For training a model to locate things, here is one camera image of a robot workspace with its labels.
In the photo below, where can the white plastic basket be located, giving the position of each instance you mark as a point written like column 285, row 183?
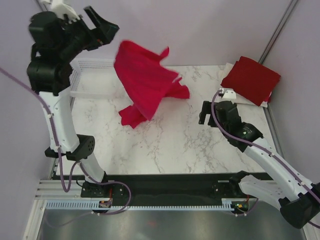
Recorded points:
column 93, row 78

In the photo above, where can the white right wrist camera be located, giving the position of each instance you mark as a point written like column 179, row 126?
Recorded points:
column 227, row 93

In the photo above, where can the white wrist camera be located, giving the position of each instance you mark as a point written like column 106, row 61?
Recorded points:
column 61, row 8
column 227, row 93

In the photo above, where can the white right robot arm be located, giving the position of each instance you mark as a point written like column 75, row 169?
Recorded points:
column 295, row 196

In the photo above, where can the white slotted cable duct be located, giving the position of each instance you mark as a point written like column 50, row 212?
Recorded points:
column 96, row 205

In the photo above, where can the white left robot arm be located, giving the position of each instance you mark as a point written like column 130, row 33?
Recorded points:
column 60, row 35

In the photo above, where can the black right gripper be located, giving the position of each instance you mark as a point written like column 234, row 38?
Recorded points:
column 206, row 109

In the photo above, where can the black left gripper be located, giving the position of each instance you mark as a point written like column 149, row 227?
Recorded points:
column 102, row 35

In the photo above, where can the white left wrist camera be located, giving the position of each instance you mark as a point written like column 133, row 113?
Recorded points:
column 61, row 8

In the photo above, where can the dark red folded t shirt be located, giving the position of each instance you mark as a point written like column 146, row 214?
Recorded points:
column 250, row 80

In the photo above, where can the cream folded t shirt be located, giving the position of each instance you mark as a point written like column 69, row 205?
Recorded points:
column 247, row 101

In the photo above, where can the bright red t shirt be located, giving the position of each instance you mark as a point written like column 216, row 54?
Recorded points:
column 145, row 81

